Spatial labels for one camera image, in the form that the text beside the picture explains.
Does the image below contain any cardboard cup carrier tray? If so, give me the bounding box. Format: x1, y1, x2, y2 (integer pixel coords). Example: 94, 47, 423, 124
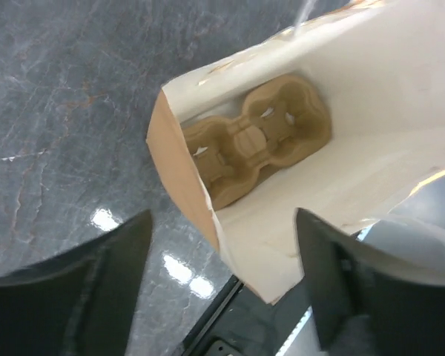
182, 74, 332, 211

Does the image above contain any brown paper takeout bag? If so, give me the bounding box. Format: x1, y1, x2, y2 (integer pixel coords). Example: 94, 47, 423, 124
147, 1, 445, 303

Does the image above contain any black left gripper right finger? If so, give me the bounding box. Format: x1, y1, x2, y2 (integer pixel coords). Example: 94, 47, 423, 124
295, 208, 445, 355

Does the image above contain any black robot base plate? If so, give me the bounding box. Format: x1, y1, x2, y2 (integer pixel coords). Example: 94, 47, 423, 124
173, 277, 321, 356

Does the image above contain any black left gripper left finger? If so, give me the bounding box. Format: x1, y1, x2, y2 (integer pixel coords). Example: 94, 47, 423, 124
0, 211, 153, 355

